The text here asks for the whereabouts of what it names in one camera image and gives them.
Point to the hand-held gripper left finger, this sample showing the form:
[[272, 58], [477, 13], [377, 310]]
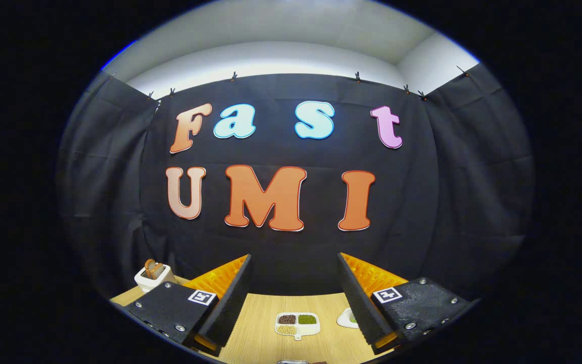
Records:
[[230, 308]]

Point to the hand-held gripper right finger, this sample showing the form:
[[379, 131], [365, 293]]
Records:
[[359, 303]]

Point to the white coaster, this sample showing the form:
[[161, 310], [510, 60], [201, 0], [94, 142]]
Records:
[[344, 318]]

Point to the pile of green beans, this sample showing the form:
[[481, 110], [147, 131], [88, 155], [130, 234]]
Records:
[[306, 319]]

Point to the white divided tray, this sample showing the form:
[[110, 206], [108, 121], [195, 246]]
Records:
[[309, 329]]

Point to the pile of dark beans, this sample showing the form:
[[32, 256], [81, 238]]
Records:
[[287, 319]]

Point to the pile of yellow soybeans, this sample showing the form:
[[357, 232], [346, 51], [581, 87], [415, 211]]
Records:
[[286, 329]]

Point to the toasted bread slice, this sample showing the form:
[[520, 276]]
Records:
[[159, 271], [149, 269]]

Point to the metal drain basket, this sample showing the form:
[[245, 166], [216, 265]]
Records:
[[293, 362]]

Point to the white toaster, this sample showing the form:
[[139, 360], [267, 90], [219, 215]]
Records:
[[144, 282]]

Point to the row of black cloth clips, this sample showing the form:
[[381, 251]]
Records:
[[233, 77]]

